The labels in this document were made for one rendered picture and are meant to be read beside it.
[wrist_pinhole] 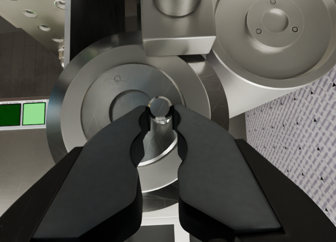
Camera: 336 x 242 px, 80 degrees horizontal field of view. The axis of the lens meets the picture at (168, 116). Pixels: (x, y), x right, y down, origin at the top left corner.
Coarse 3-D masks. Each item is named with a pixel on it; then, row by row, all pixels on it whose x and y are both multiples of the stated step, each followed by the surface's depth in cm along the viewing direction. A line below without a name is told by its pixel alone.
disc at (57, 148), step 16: (128, 32) 17; (96, 48) 17; (80, 64) 17; (192, 64) 17; (208, 64) 17; (64, 80) 17; (208, 80) 16; (208, 96) 16; (224, 96) 16; (48, 112) 16; (224, 112) 16; (48, 128) 16; (224, 128) 16; (48, 144) 16; (144, 192) 15; (160, 192) 15; (176, 192) 15; (144, 208) 15; (160, 208) 15
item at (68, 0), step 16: (80, 0) 21; (96, 0) 25; (112, 0) 34; (80, 16) 20; (96, 16) 25; (112, 16) 33; (64, 32) 18; (80, 32) 20; (96, 32) 25; (112, 32) 33; (64, 48) 18; (80, 48) 20; (64, 64) 17
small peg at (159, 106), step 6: (156, 96) 12; (162, 96) 12; (150, 102) 11; (156, 102) 11; (162, 102) 11; (168, 102) 11; (150, 108) 11; (156, 108) 11; (162, 108) 11; (168, 108) 11; (150, 114) 11; (156, 114) 11; (162, 114) 11; (168, 114) 11; (156, 120) 12; (162, 120) 12; (168, 120) 13
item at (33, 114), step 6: (24, 108) 49; (30, 108) 49; (36, 108) 49; (42, 108) 49; (24, 114) 49; (30, 114) 49; (36, 114) 49; (42, 114) 49; (24, 120) 49; (30, 120) 49; (36, 120) 49; (42, 120) 49
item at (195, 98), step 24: (120, 48) 16; (96, 72) 16; (168, 72) 16; (192, 72) 16; (72, 96) 16; (192, 96) 16; (72, 120) 15; (72, 144) 15; (144, 168) 15; (168, 168) 15
